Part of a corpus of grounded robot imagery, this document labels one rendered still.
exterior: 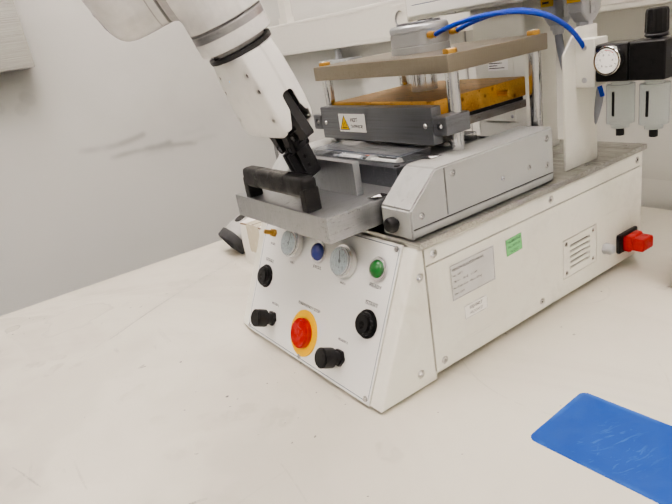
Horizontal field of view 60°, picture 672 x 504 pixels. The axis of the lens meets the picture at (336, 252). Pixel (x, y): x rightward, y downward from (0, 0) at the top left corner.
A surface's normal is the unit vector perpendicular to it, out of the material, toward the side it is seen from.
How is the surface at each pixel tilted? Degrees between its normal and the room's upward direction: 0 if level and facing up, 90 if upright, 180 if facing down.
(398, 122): 90
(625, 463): 0
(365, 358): 65
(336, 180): 90
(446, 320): 90
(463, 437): 0
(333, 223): 90
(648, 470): 0
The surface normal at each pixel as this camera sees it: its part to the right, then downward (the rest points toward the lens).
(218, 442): -0.16, -0.92
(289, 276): -0.79, -0.09
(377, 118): -0.80, 0.33
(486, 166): 0.58, 0.20
